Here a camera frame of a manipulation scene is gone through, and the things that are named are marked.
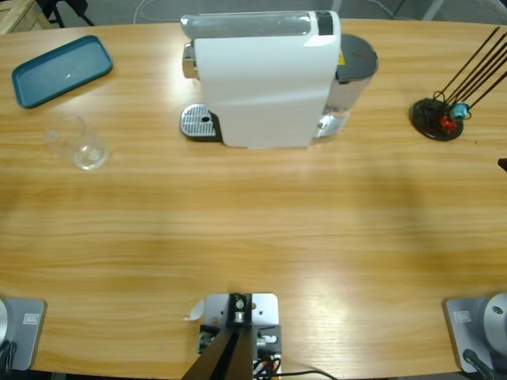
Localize blue coffee capsule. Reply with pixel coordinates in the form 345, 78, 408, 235
451, 101, 471, 121

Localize silver coffee machine lid lever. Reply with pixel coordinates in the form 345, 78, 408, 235
180, 10, 314, 40

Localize clear glass cup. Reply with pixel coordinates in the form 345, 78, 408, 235
43, 114, 110, 172

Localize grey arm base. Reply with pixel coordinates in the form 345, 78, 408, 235
0, 297, 48, 372
442, 291, 507, 374

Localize white capsule coffee machine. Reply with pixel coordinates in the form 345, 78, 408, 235
180, 9, 342, 151

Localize black capsule holder with rods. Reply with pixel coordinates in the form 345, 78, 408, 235
409, 26, 507, 143

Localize clear water tank dark lid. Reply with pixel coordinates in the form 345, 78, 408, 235
315, 33, 379, 139

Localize chrome drip tray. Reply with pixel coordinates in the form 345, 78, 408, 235
180, 102, 221, 143

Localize white tape strip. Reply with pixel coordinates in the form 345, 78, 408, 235
181, 299, 206, 322

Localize teal rectangular tray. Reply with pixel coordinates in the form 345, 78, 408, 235
10, 34, 115, 110

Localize black chair legs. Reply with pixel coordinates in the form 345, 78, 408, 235
41, 0, 96, 28

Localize wooden crate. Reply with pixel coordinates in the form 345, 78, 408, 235
0, 0, 53, 36

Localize grey metal frame leg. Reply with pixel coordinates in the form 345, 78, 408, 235
424, 0, 447, 21

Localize black base cable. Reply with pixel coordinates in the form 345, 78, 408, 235
0, 340, 19, 372
462, 348, 497, 380

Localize white mount block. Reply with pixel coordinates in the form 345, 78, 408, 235
197, 292, 283, 375

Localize black cable at mount block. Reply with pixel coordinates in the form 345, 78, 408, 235
276, 369, 337, 380

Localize orange wires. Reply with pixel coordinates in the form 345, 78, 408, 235
253, 354, 279, 375

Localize dark camera post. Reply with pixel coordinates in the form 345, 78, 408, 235
182, 292, 254, 380

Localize white floor cable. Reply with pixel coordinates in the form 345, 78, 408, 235
132, 0, 187, 23

